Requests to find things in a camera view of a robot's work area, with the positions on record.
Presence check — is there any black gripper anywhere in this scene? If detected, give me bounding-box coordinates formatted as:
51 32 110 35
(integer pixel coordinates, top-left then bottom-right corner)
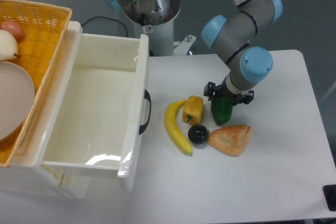
203 82 254 106

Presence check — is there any green bell pepper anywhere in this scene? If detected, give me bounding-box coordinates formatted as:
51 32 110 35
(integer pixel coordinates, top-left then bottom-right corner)
211 97 233 125

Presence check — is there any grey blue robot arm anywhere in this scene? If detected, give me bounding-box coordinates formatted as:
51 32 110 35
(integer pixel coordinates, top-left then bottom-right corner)
104 0 283 105

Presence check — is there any yellow bell pepper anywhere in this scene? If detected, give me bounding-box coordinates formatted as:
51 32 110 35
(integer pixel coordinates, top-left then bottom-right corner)
182 95 203 125

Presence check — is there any triangular bread pastry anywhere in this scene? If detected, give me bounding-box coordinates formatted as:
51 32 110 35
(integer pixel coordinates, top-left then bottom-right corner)
207 124 253 157

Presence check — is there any yellow banana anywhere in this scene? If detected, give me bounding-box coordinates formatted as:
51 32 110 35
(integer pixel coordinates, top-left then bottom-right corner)
164 99 193 156

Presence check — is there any white plastic drawer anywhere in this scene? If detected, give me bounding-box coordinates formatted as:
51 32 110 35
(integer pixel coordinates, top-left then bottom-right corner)
42 34 149 191

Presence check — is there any black object at table edge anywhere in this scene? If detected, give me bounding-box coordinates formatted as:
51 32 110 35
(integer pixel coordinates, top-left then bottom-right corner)
322 184 336 211

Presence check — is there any yellow woven basket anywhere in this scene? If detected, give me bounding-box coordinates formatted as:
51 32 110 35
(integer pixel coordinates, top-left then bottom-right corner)
1 0 72 167

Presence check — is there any white plate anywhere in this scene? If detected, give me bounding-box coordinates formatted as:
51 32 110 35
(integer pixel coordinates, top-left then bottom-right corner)
1 61 35 139

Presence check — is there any white drawer cabinet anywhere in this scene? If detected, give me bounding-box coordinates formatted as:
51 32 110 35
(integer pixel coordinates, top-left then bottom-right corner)
1 21 89 199

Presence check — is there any red apple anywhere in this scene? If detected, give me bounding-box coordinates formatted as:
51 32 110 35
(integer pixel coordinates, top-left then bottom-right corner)
1 20 24 42

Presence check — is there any white pear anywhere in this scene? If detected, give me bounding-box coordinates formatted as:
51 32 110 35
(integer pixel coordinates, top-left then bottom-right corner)
0 30 20 61

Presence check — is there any black drawer handle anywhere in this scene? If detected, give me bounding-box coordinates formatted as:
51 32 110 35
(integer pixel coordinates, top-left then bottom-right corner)
139 89 152 135

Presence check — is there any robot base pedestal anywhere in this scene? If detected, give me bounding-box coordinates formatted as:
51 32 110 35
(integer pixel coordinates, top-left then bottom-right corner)
124 0 196 57

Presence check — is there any black cable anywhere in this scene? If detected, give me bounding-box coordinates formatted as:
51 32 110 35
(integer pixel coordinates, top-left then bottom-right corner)
80 16 129 37

